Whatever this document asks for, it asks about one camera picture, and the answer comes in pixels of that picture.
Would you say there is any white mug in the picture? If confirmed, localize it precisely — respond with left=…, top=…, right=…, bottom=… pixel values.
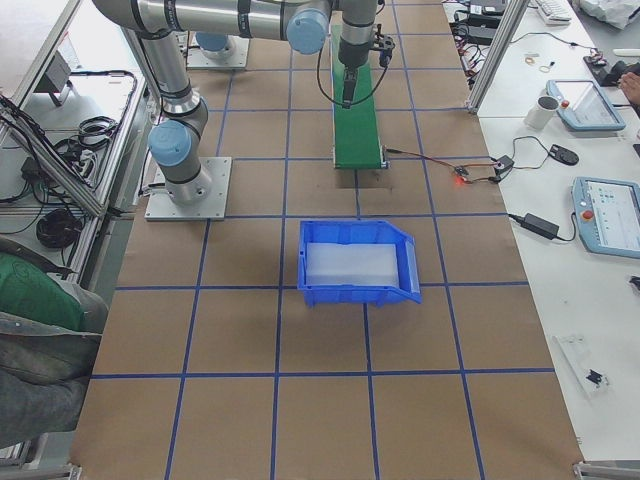
left=524, top=95, right=559, bottom=131

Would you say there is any blue plastic bin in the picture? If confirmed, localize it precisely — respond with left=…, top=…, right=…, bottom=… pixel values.
left=297, top=220, right=422, bottom=307

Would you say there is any person in green jacket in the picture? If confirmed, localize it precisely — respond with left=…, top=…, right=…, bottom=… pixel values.
left=1, top=237, right=108, bottom=447

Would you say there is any black computer mouse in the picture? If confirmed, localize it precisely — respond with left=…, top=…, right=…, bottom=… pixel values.
left=549, top=144, right=579, bottom=166

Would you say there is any blue teach pendant far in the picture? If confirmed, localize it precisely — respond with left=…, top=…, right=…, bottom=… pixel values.
left=546, top=80, right=626, bottom=132

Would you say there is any aluminium profile post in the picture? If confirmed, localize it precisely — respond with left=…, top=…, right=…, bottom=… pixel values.
left=466, top=0, right=529, bottom=114

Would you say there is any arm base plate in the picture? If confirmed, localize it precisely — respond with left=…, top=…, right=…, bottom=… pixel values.
left=144, top=157, right=232, bottom=221
left=186, top=32, right=250, bottom=70

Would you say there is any green conveyor belt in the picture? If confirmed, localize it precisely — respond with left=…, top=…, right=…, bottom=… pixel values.
left=331, top=24, right=387, bottom=170

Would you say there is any small red-lit circuit board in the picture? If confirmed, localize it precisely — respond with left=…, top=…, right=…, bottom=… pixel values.
left=452, top=166, right=470, bottom=184

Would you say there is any blue teach pendant near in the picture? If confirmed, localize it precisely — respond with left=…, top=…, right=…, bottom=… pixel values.
left=571, top=177, right=639, bottom=259

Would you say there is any black braided left cable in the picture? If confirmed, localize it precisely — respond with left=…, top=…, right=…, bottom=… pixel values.
left=315, top=29, right=396, bottom=109

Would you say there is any black power adapter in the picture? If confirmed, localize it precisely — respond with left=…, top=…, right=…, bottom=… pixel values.
left=508, top=213, right=559, bottom=240

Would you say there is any blue teach pendant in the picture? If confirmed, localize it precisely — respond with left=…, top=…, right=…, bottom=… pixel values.
left=546, top=80, right=626, bottom=132
left=571, top=177, right=639, bottom=259

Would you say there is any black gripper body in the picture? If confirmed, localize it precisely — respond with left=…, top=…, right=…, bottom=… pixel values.
left=338, top=42, right=371, bottom=74

